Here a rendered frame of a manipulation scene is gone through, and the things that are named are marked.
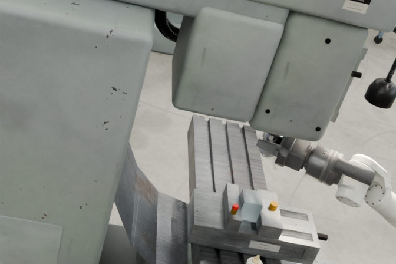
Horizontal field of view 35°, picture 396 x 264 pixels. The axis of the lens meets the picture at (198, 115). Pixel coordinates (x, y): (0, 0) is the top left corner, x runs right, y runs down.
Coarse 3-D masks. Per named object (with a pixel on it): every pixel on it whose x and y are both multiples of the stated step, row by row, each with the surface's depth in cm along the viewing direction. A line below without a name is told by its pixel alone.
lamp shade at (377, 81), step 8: (376, 80) 156; (384, 80) 155; (368, 88) 157; (376, 88) 155; (384, 88) 154; (392, 88) 154; (368, 96) 157; (376, 96) 155; (384, 96) 154; (392, 96) 155; (376, 104) 156; (384, 104) 155
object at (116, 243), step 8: (112, 224) 195; (112, 232) 191; (120, 232) 192; (104, 240) 188; (112, 240) 188; (120, 240) 189; (128, 240) 190; (104, 248) 185; (112, 248) 186; (120, 248) 187; (128, 248) 187; (104, 256) 182; (112, 256) 183; (120, 256) 184; (128, 256) 185; (136, 256) 185
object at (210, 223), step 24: (192, 192) 176; (192, 216) 168; (216, 216) 168; (240, 216) 164; (288, 216) 176; (312, 216) 179; (192, 240) 166; (216, 240) 166; (240, 240) 167; (264, 240) 166; (288, 240) 167; (312, 240) 170
